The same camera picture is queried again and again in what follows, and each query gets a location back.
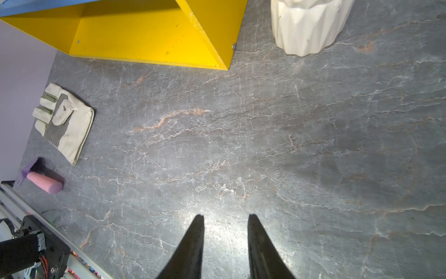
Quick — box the purple pink garden trowel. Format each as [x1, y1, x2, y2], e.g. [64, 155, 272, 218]
[17, 157, 64, 195]

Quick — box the orange flower pot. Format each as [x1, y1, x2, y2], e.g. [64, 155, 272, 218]
[271, 0, 354, 57]

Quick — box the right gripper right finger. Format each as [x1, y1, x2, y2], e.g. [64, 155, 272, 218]
[247, 214, 295, 279]

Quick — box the beige garden glove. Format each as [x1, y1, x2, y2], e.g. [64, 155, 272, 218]
[33, 83, 95, 165]

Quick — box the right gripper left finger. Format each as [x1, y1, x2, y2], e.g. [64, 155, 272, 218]
[157, 215, 204, 279]

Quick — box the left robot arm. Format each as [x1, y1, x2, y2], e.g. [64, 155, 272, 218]
[1, 232, 46, 278]

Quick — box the yellow rack with coloured shelves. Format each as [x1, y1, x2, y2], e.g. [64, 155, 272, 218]
[1, 1, 247, 70]

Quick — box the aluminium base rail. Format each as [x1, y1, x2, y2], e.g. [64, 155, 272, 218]
[1, 183, 112, 279]

